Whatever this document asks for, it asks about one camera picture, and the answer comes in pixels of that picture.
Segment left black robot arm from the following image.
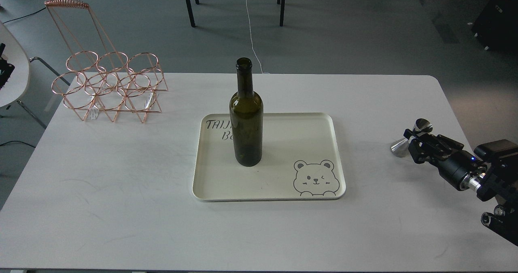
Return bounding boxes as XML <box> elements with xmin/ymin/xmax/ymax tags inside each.
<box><xmin>0</xmin><ymin>43</ymin><xmax>15</xmax><ymax>89</ymax></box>

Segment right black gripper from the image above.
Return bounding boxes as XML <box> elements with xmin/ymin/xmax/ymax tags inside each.
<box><xmin>403</xmin><ymin>129</ymin><xmax>486</xmax><ymax>191</ymax></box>

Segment cream bear serving tray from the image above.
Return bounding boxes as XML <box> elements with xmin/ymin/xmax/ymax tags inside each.
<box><xmin>192</xmin><ymin>113</ymin><xmax>346</xmax><ymax>202</ymax></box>

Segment dark green wine bottle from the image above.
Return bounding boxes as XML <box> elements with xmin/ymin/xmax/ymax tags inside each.
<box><xmin>229</xmin><ymin>57</ymin><xmax>264</xmax><ymax>167</ymax></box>

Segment white chair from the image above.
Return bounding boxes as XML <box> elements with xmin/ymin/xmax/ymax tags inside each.
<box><xmin>0</xmin><ymin>23</ymin><xmax>70</xmax><ymax>129</ymax></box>

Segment copper wire bottle rack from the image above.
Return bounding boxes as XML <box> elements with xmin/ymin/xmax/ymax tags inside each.
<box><xmin>45</xmin><ymin>0</ymin><xmax>169</xmax><ymax>123</ymax></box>

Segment steel double jigger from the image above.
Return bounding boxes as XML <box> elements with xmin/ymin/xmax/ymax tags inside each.
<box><xmin>390</xmin><ymin>118</ymin><xmax>433</xmax><ymax>157</ymax></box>

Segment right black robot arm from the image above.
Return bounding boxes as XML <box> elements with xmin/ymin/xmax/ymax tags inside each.
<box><xmin>403</xmin><ymin>129</ymin><xmax>518</xmax><ymax>245</ymax></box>

